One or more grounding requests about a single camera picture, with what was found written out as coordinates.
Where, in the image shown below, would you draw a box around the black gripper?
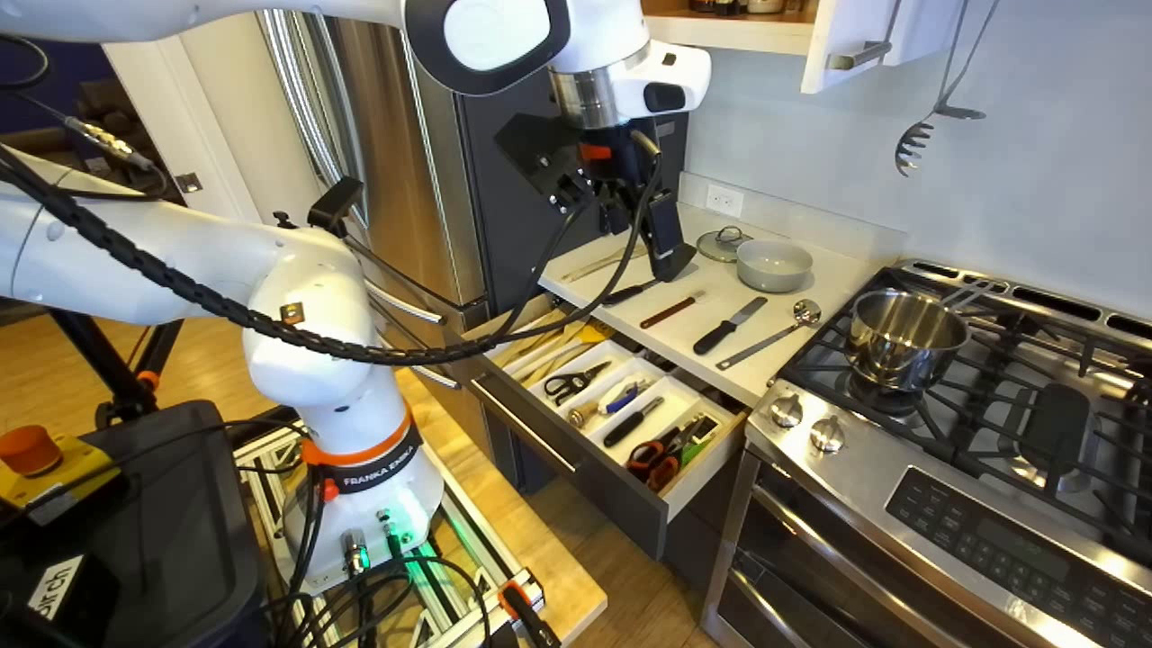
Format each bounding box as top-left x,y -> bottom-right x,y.
498,114 -> 693,280

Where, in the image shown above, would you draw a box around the white cabinet door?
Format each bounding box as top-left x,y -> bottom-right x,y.
802,0 -> 961,94

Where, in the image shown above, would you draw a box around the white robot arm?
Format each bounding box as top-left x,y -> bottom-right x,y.
0,0 -> 712,595

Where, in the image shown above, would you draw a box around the glass lid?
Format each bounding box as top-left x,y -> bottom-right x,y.
693,227 -> 746,263

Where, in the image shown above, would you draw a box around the grey bowl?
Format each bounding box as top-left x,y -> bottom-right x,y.
738,242 -> 813,295

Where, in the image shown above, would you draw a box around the silver ladle spoon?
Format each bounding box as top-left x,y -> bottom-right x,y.
717,300 -> 825,372

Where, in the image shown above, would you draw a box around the black scissors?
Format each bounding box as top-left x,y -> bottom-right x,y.
544,365 -> 606,406

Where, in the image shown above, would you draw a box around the open kitchen drawer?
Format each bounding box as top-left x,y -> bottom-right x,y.
472,311 -> 740,557

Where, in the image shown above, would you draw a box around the stainless steel pot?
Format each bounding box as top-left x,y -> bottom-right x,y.
847,287 -> 968,394

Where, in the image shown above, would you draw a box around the stainless steel refrigerator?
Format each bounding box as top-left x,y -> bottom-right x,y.
256,12 -> 568,401

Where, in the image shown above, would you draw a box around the stainless steel gas stove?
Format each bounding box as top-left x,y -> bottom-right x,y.
702,263 -> 1152,648

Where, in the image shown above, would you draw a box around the orange round object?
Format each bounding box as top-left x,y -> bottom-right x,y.
0,425 -> 60,478

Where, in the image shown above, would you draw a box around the red handled utensil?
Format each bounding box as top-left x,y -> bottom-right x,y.
639,292 -> 706,330

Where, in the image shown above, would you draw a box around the white wall outlet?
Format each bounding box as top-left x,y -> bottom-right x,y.
706,184 -> 746,215

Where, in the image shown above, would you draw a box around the black handled knife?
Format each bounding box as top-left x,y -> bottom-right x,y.
691,295 -> 768,358

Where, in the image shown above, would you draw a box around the red handled scissors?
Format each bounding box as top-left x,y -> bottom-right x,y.
626,436 -> 679,491

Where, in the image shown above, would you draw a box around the silver cabinet door handle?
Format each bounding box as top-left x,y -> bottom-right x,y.
825,40 -> 894,73

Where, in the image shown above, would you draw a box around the black braided cable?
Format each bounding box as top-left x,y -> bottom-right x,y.
0,140 -> 675,372

